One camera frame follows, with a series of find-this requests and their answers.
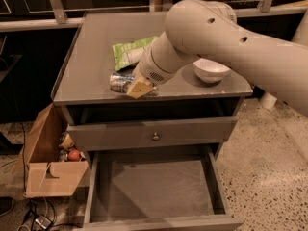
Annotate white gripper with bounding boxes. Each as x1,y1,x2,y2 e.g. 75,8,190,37
126,44,175,99

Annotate silver redbull can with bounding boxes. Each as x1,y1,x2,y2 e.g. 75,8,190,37
109,73,158,96

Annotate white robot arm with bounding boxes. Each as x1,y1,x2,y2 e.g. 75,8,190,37
127,0,308,116

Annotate round metal drawer knob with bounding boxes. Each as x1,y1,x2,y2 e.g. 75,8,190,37
152,132,160,141

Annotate grey top drawer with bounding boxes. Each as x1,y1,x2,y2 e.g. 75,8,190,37
67,116,237,151

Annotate grey drawer cabinet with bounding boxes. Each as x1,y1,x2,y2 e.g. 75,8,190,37
50,11,256,231

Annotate grey open middle drawer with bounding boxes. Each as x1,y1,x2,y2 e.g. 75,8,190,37
83,145,243,231

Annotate green snack bag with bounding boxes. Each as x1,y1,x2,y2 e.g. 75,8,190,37
112,36,157,71

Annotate white ceramic bowl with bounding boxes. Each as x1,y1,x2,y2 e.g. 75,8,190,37
192,59,231,84

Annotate yellowish packet in box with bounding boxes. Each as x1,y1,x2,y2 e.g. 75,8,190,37
59,132,74,151

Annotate red apple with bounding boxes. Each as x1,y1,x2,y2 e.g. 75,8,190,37
68,149,81,162

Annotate metal railing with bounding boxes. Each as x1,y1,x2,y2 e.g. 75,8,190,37
0,0,308,33

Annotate brown cardboard box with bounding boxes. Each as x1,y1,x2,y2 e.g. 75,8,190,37
14,104,89,198

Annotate black floor cables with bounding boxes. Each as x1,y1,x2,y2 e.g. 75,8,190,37
15,199,85,231

